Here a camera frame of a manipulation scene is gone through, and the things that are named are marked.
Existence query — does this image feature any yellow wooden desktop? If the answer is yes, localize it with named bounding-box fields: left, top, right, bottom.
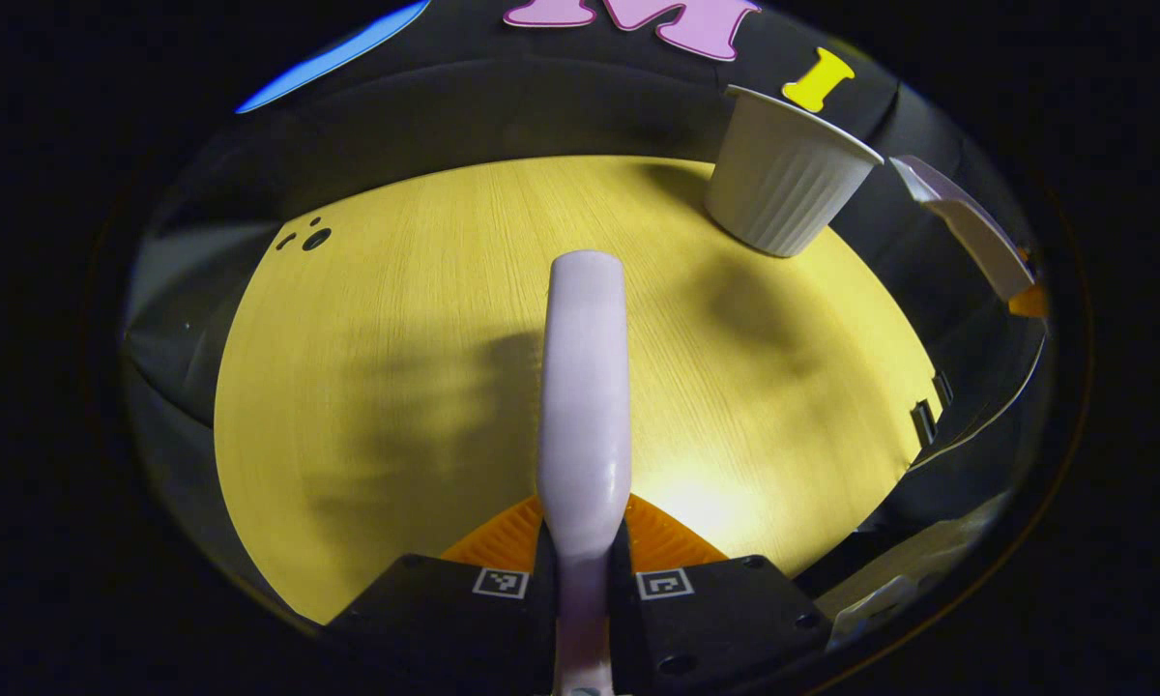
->
left=214, top=155, right=944, bottom=625

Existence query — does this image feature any white ribbed garbage bin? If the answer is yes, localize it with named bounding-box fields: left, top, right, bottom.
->
left=704, top=85, right=885, bottom=258

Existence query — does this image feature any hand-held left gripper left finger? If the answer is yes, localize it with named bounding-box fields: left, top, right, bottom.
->
left=327, top=496, right=559, bottom=696

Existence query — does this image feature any white plastic piece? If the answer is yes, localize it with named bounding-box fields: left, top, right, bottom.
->
left=828, top=574, right=921, bottom=651

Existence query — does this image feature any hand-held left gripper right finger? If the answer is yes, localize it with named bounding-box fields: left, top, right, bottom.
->
left=609, top=494, right=832, bottom=696

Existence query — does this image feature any light purple dustpan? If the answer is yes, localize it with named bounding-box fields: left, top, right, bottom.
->
left=889, top=155, right=1037, bottom=303

